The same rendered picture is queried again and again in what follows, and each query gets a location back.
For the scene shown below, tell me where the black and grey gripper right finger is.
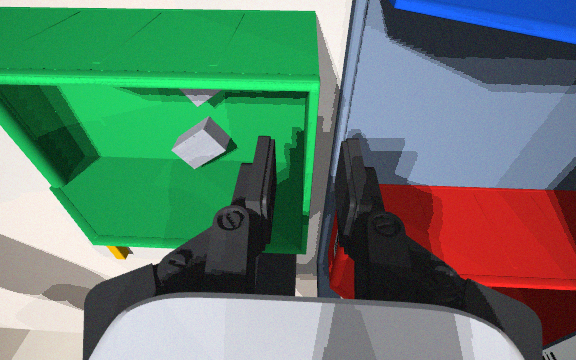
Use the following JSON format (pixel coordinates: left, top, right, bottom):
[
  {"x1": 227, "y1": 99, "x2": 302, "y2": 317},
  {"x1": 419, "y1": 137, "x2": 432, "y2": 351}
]
[{"x1": 334, "y1": 138, "x2": 543, "y2": 360}]

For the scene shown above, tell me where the dark blue metal shelf rack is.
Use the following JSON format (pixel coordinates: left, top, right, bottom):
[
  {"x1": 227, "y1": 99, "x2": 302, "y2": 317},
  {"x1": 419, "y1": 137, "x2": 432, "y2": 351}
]
[{"x1": 317, "y1": 0, "x2": 576, "y2": 298}]

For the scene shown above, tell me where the grey rectangular block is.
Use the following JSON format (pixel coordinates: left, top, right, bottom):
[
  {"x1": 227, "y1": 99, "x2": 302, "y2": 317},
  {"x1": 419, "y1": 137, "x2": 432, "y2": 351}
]
[{"x1": 171, "y1": 116, "x2": 230, "y2": 169}]

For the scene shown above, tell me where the dark grey block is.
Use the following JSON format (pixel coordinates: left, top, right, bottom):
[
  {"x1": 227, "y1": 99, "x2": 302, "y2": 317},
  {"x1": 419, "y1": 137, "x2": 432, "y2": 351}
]
[{"x1": 179, "y1": 88, "x2": 223, "y2": 107}]

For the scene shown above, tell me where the yellow bar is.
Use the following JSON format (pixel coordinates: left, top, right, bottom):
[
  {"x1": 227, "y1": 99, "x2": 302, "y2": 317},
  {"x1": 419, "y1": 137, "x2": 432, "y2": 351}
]
[{"x1": 107, "y1": 246, "x2": 129, "y2": 259}]

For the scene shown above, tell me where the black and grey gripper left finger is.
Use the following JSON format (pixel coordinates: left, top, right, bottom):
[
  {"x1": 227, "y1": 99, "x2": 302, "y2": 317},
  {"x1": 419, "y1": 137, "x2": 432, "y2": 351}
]
[{"x1": 83, "y1": 136, "x2": 277, "y2": 360}]

